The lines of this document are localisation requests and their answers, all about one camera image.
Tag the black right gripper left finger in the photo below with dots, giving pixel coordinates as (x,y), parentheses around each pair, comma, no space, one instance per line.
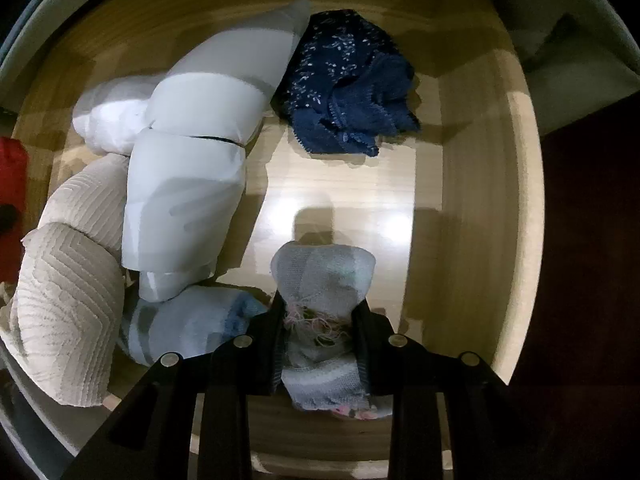
(148,435)

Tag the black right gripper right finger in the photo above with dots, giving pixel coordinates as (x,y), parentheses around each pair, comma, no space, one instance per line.
(448,417)

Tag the light blue underwear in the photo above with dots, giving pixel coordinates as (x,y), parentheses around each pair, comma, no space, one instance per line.
(195,322)

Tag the red underwear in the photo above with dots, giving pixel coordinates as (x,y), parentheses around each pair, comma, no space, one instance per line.
(13,182)

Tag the light wooden drawer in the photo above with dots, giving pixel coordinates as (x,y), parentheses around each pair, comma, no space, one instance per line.
(453,213)

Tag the navy floral underwear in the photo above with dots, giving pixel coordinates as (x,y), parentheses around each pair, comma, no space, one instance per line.
(346,85)

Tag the beige textured rolled garment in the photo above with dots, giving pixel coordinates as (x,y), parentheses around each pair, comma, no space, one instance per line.
(62,322)

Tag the long white rolled garment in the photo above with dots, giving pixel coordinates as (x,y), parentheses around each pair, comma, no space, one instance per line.
(186,173)

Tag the small white rolled garment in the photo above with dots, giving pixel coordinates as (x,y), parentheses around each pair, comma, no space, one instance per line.
(110,115)

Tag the blue bed mattress sheet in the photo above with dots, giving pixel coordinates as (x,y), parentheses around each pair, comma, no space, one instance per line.
(579,56)

